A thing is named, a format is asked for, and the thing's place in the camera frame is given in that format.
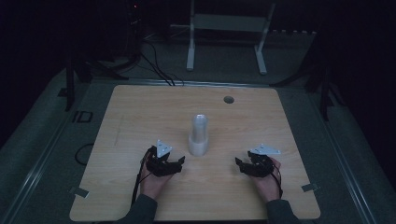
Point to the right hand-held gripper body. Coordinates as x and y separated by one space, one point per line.
260 166

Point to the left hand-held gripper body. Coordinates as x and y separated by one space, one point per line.
162 166

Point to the stack of clear plastic cups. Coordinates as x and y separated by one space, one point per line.
198 137

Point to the person's left hand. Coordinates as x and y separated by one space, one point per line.
152 185

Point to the person's right hand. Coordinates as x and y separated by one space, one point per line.
267 186

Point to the grey tape piece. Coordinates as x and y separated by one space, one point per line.
79 192
310 187

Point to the black tripod stand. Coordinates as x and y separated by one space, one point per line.
70 87
325 93

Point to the white metal stand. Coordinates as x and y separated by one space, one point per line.
229 23

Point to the dark equipment tower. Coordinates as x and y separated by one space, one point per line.
134 28

